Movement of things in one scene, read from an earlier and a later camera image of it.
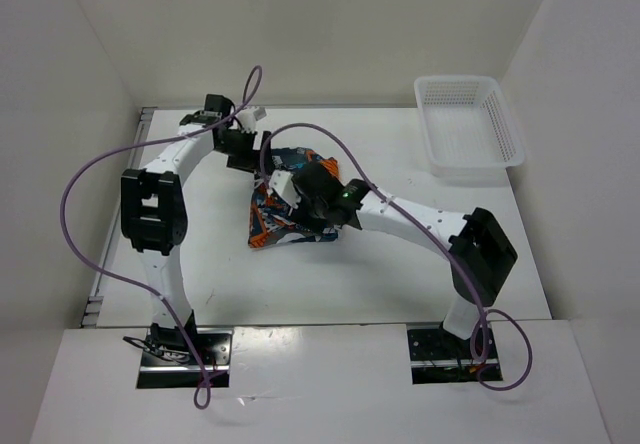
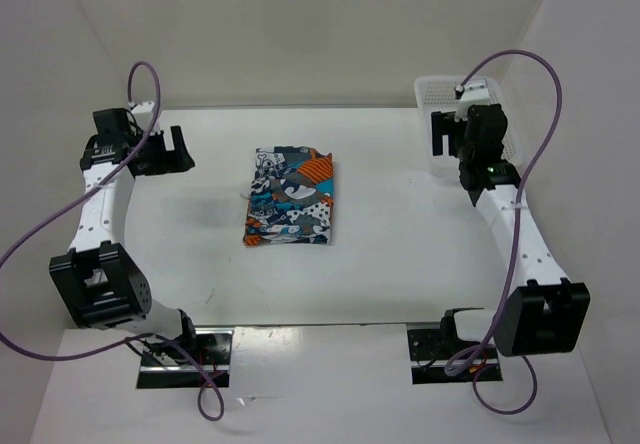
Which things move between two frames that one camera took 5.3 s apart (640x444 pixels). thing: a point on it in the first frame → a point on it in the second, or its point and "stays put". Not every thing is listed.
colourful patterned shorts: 270,219 stays put
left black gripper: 250,160 → 170,160
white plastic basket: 470,135 stays put
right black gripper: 314,224 → 444,124
